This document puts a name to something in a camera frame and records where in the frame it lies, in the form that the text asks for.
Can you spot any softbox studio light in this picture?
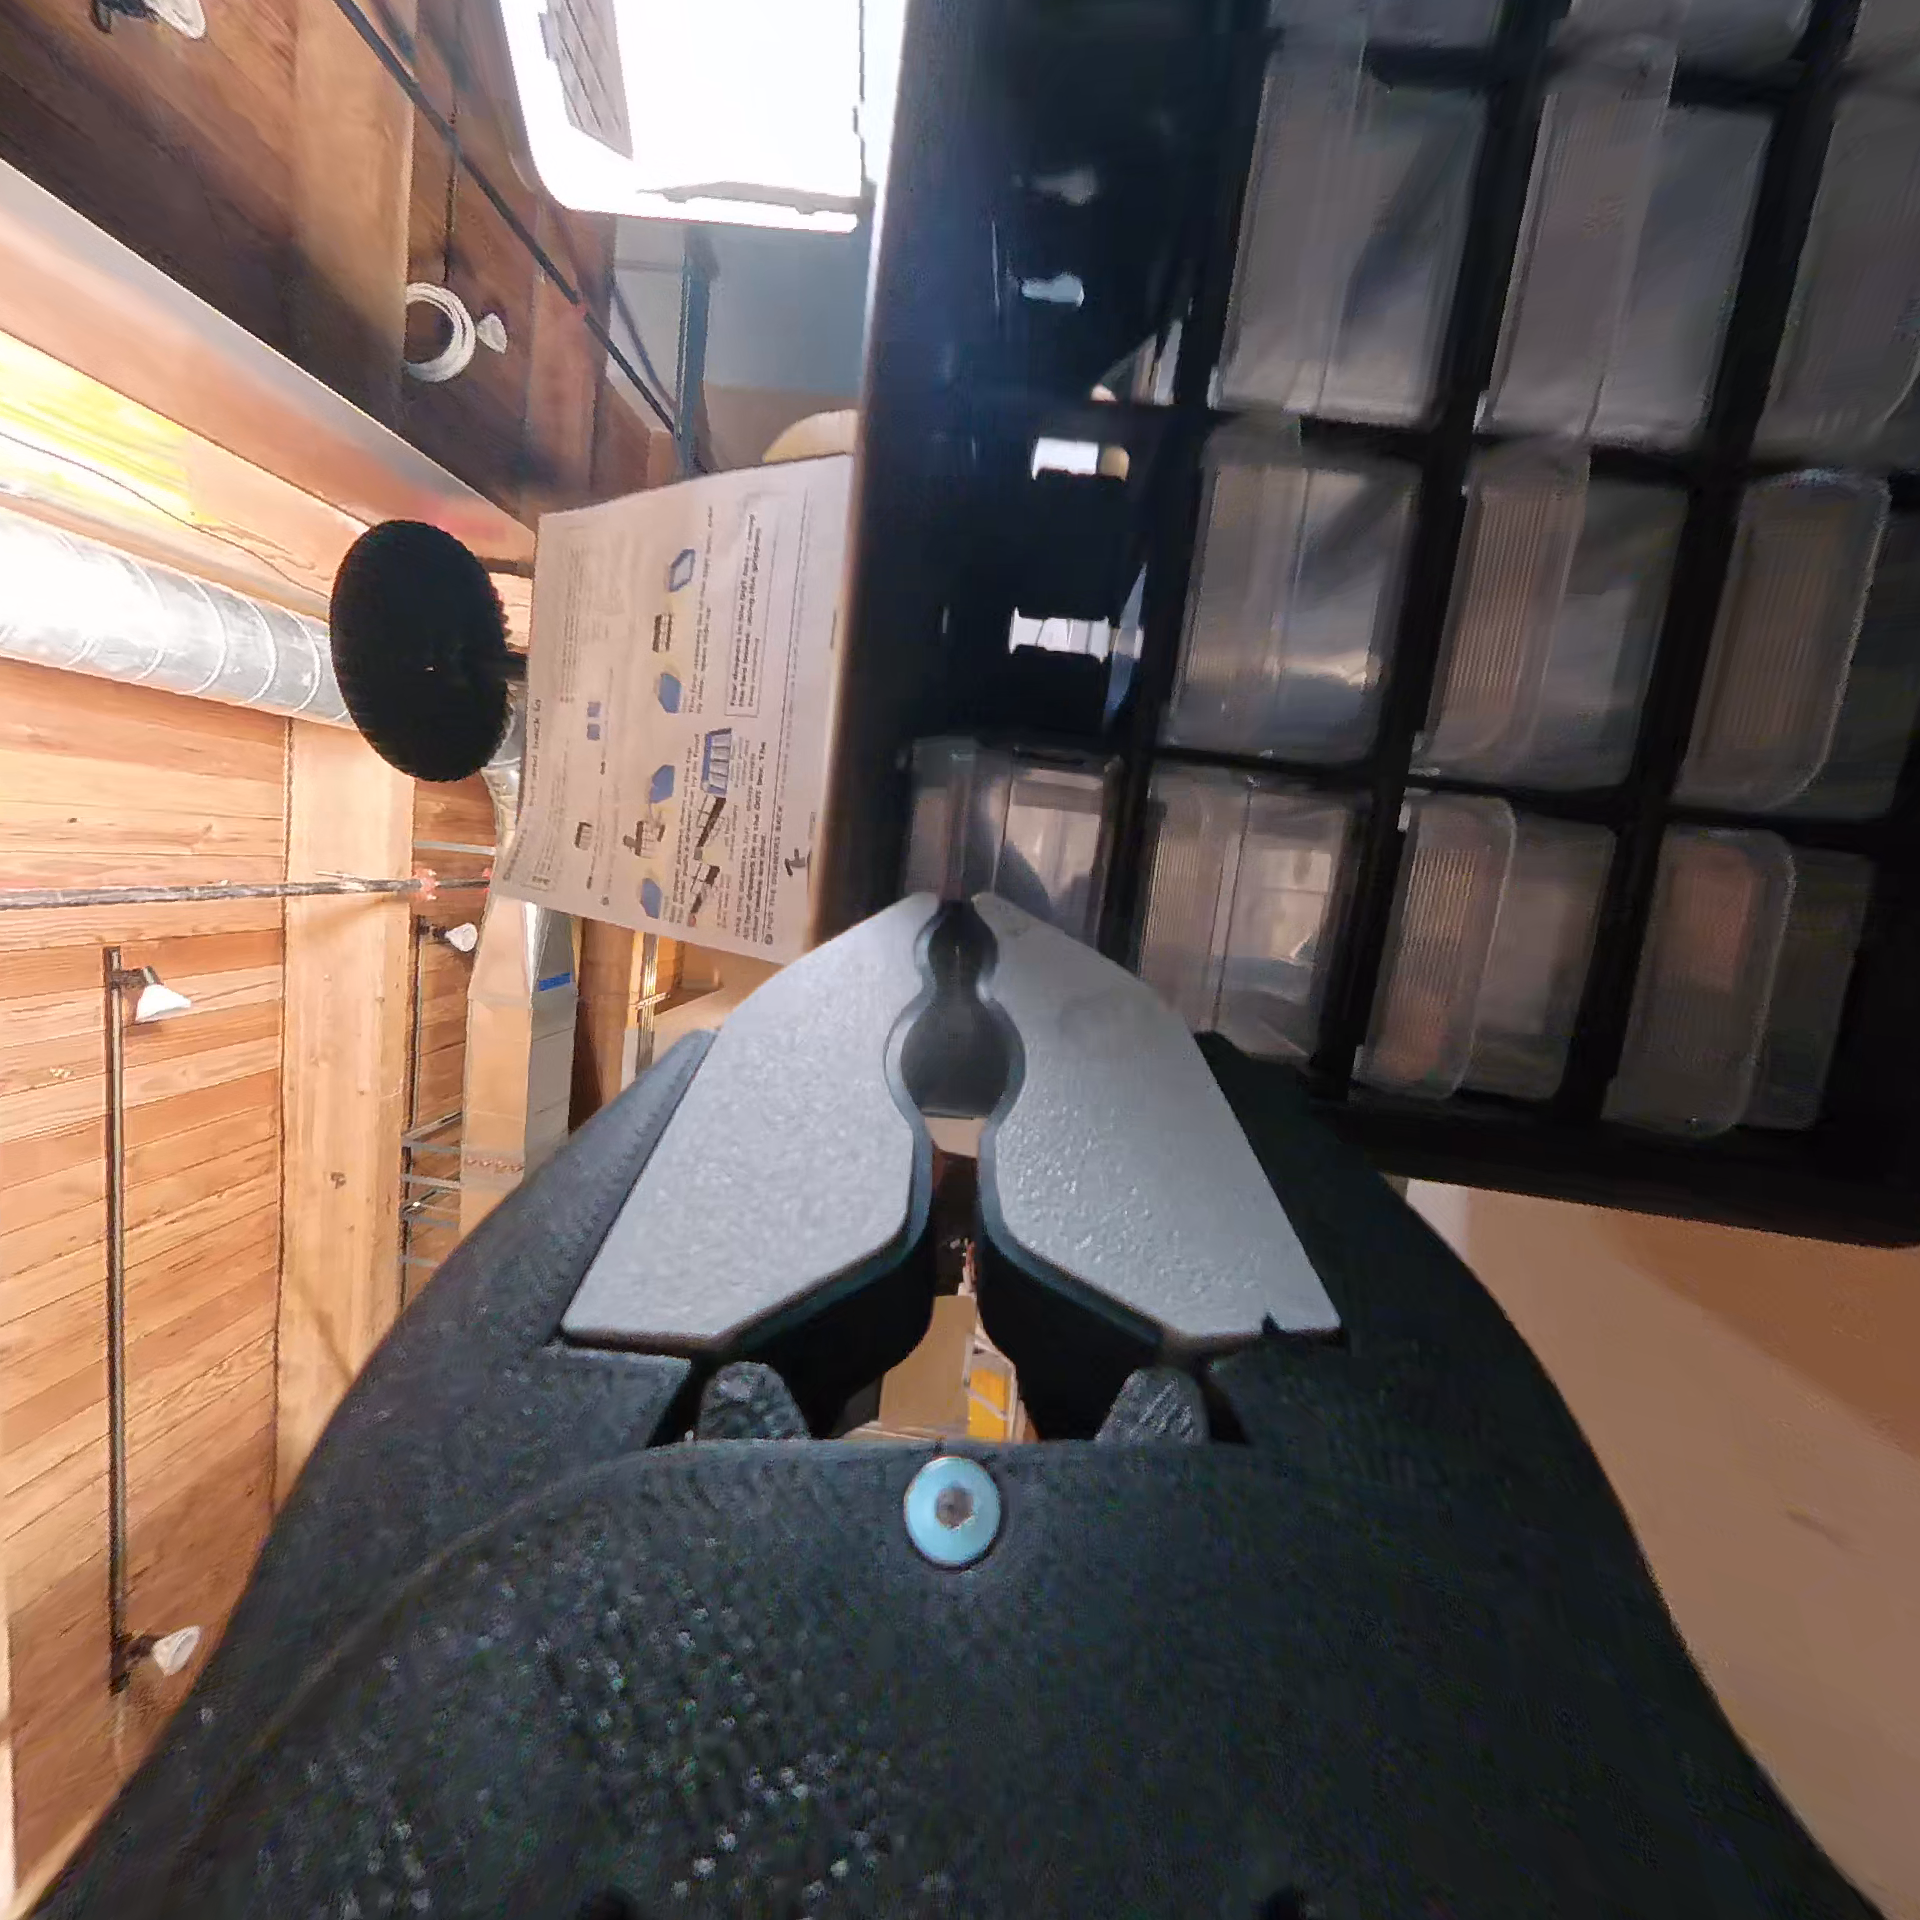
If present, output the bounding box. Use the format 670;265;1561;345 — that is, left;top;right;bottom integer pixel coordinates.
499;0;876;234

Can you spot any black drawer cabinet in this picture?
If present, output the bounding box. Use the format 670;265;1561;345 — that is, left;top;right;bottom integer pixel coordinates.
817;0;1920;1248

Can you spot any silver air duct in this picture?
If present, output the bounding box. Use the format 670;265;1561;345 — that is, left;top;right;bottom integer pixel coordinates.
0;504;361;731

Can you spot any grey desk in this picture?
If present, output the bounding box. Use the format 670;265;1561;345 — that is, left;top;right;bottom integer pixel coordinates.
1402;1178;1920;1920

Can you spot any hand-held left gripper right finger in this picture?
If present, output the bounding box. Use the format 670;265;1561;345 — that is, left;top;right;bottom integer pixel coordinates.
968;891;1345;1367

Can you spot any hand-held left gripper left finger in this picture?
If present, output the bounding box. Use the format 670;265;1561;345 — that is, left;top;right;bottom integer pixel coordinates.
556;891;963;1353

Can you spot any printed instruction sheet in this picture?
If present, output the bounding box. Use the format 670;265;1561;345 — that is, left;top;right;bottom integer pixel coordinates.
492;455;857;965

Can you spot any black round lamp head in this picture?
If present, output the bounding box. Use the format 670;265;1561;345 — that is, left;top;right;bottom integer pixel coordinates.
326;516;522;784

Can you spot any white cable coil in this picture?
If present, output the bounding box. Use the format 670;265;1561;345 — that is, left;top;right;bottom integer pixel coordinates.
403;282;483;386

